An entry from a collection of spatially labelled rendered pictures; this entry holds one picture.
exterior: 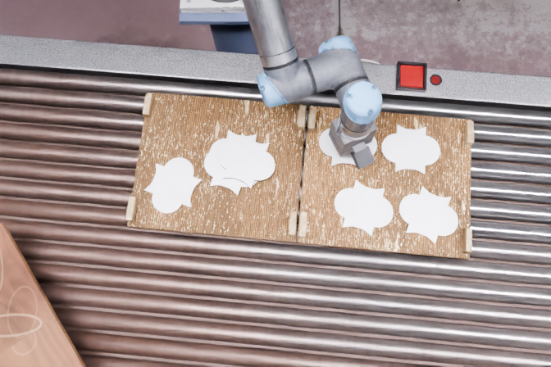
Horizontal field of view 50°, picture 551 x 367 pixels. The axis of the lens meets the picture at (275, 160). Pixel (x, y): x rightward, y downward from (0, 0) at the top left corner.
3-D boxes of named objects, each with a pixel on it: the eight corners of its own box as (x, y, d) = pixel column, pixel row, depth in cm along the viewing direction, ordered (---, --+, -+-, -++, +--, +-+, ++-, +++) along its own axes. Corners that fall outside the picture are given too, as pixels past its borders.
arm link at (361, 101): (374, 70, 116) (390, 109, 114) (366, 91, 127) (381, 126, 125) (337, 83, 116) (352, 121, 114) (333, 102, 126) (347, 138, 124)
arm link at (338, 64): (302, 45, 120) (320, 92, 117) (352, 28, 121) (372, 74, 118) (301, 61, 128) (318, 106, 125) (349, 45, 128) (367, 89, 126)
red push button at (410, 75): (399, 66, 153) (400, 64, 152) (422, 68, 153) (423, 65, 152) (398, 88, 152) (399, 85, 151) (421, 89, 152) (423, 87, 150)
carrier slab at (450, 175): (308, 107, 150) (309, 105, 149) (470, 121, 149) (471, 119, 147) (297, 242, 141) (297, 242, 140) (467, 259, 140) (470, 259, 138)
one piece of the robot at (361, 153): (355, 161, 125) (347, 178, 141) (392, 143, 126) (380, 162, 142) (329, 114, 128) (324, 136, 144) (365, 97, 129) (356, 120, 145)
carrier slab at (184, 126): (149, 93, 152) (147, 92, 150) (307, 106, 150) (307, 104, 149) (128, 227, 143) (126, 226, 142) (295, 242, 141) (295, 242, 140)
